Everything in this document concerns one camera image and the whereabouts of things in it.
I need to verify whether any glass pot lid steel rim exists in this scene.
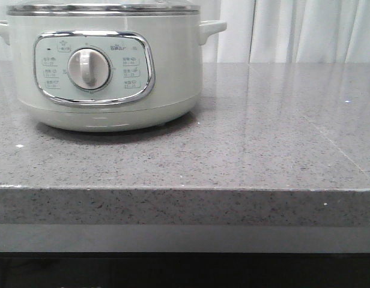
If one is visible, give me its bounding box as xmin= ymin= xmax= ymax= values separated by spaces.
xmin=6 ymin=1 xmax=201 ymax=16

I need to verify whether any pale green electric cooking pot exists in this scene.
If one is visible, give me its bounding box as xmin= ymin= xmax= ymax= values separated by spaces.
xmin=0 ymin=4 xmax=226 ymax=132

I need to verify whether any white pleated curtain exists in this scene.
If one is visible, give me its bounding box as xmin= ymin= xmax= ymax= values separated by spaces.
xmin=0 ymin=1 xmax=370 ymax=63

